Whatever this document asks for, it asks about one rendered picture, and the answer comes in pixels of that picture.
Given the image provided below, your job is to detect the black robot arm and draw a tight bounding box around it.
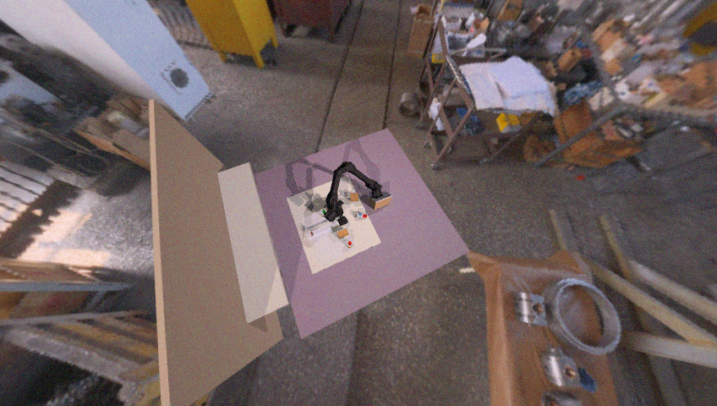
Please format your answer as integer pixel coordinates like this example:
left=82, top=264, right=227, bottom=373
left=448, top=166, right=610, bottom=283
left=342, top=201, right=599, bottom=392
left=324, top=162, right=383, bottom=222

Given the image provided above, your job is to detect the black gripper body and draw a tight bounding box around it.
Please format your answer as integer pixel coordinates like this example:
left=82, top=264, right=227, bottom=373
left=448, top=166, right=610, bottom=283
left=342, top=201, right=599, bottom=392
left=337, top=210, right=348, bottom=226

